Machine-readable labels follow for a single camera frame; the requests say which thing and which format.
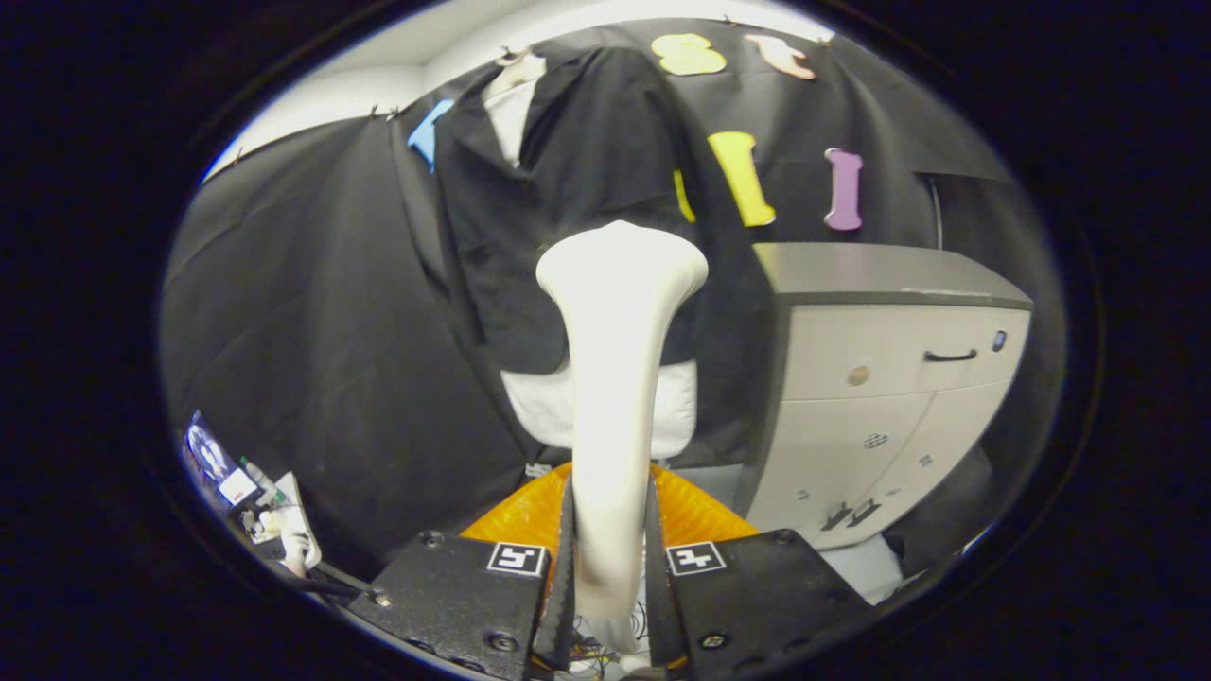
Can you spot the white garment steamer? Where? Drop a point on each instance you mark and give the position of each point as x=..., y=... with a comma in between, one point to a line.
x=615, y=378

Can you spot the row of small black clips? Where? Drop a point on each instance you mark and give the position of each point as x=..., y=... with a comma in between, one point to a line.
x=391, y=114

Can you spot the grey cabinet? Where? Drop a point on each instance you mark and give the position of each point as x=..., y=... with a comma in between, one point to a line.
x=851, y=426

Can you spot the printed packet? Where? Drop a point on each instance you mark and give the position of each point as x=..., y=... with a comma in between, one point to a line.
x=213, y=454

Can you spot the white shirt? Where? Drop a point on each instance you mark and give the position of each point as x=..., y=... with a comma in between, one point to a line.
x=539, y=407

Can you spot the black backdrop cloth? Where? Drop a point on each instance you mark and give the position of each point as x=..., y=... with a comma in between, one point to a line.
x=312, y=331

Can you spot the black suit jacket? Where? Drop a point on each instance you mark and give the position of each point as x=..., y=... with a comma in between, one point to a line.
x=568, y=161

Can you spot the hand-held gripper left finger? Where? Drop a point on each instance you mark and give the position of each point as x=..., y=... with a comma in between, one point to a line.
x=560, y=605

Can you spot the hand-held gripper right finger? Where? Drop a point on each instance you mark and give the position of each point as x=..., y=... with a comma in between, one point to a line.
x=662, y=605

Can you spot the white plastic hanger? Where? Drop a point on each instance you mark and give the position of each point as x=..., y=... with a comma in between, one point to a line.
x=522, y=68

